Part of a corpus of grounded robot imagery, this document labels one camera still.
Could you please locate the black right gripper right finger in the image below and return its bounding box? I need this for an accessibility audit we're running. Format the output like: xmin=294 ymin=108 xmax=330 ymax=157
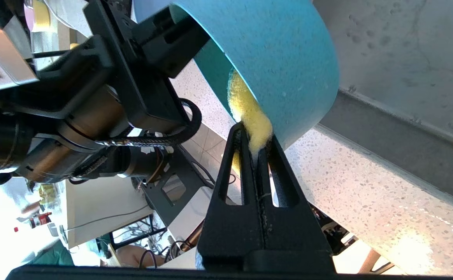
xmin=258 ymin=135 xmax=336 ymax=273

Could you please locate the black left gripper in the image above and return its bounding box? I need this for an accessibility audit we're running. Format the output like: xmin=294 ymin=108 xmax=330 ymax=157
xmin=83 ymin=0 xmax=211 ymax=135

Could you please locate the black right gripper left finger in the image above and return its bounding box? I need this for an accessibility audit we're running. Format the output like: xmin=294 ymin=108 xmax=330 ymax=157
xmin=196 ymin=123 xmax=267 ymax=272

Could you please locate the yellow fish-shaped sponge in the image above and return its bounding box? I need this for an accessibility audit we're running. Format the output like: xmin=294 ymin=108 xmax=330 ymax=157
xmin=226 ymin=68 xmax=274 ymax=175

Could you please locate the teal plastic bowl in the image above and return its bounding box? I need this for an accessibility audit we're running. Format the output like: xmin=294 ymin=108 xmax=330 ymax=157
xmin=132 ymin=0 xmax=340 ymax=151

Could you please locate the stainless steel sink basin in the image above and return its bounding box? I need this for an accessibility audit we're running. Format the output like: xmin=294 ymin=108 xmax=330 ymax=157
xmin=312 ymin=0 xmax=453 ymax=207

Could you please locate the white table board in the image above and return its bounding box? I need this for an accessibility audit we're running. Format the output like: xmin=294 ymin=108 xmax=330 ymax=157
xmin=65 ymin=177 xmax=153 ymax=249

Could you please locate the person in green clothing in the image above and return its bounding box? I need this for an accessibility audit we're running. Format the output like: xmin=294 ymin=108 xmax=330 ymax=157
xmin=28 ymin=239 xmax=106 ymax=267

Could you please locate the small red label bottle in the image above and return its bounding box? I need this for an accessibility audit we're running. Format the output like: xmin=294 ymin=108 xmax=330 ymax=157
xmin=29 ymin=212 xmax=53 ymax=230

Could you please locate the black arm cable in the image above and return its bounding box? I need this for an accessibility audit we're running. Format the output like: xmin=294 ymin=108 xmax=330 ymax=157
xmin=94 ymin=97 xmax=203 ymax=148

